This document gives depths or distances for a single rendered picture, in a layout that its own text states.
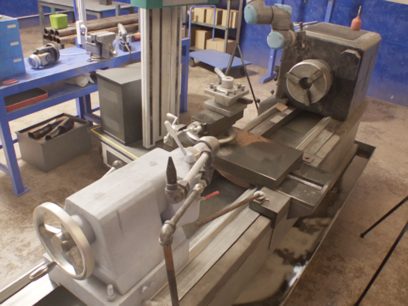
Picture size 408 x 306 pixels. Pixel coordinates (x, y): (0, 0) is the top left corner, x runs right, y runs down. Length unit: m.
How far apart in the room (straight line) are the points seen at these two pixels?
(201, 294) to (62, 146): 2.39
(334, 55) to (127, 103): 1.51
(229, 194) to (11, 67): 1.92
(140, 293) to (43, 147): 2.28
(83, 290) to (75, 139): 2.42
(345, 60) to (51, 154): 2.39
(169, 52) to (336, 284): 1.99
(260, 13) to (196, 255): 1.17
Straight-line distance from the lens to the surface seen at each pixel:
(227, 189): 1.80
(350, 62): 2.30
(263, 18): 1.87
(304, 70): 2.23
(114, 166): 1.21
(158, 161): 1.15
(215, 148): 1.35
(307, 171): 1.75
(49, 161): 3.31
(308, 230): 2.16
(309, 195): 1.60
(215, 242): 1.35
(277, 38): 1.92
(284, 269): 1.90
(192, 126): 1.69
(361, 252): 2.78
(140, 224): 1.05
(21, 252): 2.64
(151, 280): 1.11
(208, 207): 1.68
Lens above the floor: 1.77
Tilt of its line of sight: 31 degrees down
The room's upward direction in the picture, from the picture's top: 5 degrees clockwise
